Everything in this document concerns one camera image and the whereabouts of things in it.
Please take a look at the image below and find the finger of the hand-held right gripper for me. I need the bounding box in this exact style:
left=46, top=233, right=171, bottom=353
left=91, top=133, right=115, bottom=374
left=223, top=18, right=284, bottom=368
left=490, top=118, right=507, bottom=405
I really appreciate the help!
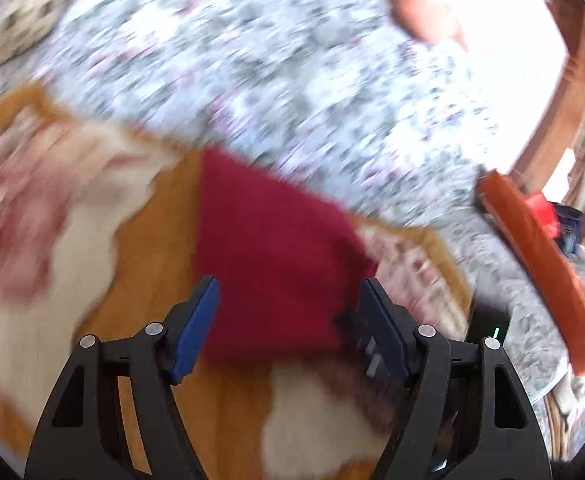
left=333, top=307, right=393, bottom=386

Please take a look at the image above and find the brown wooden furniture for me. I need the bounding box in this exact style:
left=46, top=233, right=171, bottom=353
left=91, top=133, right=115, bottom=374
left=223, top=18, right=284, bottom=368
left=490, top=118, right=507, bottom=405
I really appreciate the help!
left=509, top=0, right=585, bottom=256

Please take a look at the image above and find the long orange fabric strip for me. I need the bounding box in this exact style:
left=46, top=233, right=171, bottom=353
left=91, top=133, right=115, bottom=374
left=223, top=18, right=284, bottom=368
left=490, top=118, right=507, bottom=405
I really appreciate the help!
left=475, top=170, right=585, bottom=378

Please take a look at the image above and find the dark blue cloth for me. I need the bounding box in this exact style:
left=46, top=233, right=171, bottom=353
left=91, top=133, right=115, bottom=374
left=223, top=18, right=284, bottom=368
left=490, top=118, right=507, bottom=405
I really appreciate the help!
left=552, top=202, right=585, bottom=256

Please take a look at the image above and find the orange bordered floral blanket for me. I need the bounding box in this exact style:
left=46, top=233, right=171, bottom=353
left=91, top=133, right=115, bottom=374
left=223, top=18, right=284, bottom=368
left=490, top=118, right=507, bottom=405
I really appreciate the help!
left=0, top=85, right=473, bottom=480

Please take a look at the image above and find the small red object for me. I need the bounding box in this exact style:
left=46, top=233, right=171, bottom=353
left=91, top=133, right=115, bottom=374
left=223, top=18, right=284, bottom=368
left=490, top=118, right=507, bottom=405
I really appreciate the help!
left=525, top=192, right=559, bottom=238

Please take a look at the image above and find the orange cushion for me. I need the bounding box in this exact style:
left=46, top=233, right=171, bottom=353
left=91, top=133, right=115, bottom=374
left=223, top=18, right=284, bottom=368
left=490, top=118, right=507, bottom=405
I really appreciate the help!
left=367, top=0, right=468, bottom=53

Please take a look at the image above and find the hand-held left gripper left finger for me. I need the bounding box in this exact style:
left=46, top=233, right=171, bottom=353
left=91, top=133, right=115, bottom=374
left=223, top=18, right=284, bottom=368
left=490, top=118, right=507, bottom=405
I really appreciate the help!
left=25, top=276, right=222, bottom=480

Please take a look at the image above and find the red fleece garment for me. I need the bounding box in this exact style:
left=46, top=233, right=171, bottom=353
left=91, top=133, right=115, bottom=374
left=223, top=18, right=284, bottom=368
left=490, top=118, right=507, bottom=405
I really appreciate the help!
left=195, top=149, right=380, bottom=361

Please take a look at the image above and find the large floral bedspread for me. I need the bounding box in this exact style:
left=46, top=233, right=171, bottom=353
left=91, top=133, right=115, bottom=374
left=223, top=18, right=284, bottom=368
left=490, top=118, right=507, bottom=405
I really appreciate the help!
left=0, top=0, right=585, bottom=403

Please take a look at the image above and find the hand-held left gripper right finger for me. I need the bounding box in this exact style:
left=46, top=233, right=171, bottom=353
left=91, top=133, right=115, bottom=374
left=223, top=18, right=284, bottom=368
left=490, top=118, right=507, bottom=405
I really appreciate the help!
left=362, top=277, right=553, bottom=480

